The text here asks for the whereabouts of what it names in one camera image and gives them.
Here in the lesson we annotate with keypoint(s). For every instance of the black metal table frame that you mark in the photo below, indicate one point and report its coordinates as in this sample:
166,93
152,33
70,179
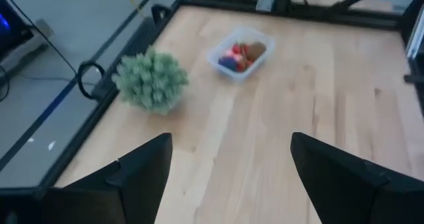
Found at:
331,17

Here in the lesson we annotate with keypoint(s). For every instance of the green potted succulent plant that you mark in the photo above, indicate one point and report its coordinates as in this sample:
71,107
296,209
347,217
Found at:
150,81

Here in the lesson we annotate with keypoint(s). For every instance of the brown toy kiwi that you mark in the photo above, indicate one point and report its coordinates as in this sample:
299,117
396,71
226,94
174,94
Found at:
256,49

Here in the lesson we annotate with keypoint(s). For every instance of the grey equipment box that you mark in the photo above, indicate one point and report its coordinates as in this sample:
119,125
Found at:
13,28

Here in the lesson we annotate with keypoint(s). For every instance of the purple toy grapes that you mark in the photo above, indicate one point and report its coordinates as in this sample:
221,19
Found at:
228,63

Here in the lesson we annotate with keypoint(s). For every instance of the light pink toy lychee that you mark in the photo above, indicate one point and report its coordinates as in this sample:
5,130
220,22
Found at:
233,55

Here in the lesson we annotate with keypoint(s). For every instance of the white paper scrap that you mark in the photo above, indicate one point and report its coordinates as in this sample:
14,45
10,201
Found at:
51,145
30,139

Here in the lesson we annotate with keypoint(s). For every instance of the clear plastic tupperware container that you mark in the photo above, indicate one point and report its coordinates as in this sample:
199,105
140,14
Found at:
265,38

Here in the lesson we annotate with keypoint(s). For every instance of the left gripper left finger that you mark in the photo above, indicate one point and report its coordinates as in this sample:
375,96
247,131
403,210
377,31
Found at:
142,187

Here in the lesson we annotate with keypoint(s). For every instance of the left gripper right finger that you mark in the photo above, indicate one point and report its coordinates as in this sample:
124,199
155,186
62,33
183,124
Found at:
338,191

